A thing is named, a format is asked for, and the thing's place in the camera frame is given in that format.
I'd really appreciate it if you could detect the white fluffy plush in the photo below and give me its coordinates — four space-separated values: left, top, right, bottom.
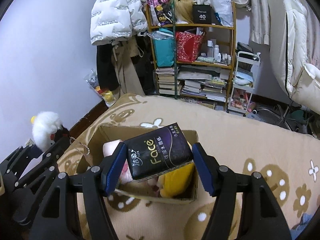
31 111 62 152

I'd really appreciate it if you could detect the pink roll plush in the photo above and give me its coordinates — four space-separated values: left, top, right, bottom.
103 139 123 157

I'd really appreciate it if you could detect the yellow plush toy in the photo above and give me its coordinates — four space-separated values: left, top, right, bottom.
157 163 195 198

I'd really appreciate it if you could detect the black Face tissue pack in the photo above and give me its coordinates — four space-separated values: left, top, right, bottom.
125 123 193 181

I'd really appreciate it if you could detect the cardboard box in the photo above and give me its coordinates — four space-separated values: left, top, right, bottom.
88 124 198 204

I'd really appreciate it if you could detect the plastic bag of toys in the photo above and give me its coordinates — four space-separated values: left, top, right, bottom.
84 69 116 107

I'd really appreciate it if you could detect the black coat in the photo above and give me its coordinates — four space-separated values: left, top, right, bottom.
97 44 119 91

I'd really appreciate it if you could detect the beige trench coat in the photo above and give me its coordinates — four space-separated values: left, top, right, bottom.
112 40 145 99

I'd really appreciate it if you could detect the stack of books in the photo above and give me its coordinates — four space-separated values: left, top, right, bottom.
156 67 181 96

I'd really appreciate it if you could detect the white rolling cart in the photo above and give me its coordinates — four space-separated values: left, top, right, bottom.
226 51 261 116

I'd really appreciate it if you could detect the white puffer jacket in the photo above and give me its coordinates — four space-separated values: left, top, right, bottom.
90 0 148 46

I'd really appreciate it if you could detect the teal gift bag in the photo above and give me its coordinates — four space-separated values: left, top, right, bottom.
149 28 174 67

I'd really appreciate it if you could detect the wooden bookshelf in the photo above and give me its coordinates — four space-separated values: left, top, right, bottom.
145 2 236 109

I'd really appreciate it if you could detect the red gift bag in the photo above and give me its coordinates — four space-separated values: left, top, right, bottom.
176 31 204 63

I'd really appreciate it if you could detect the blonde wig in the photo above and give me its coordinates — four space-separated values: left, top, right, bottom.
173 0 195 24

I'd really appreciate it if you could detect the black box with 40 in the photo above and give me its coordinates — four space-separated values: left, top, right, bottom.
193 4 212 24

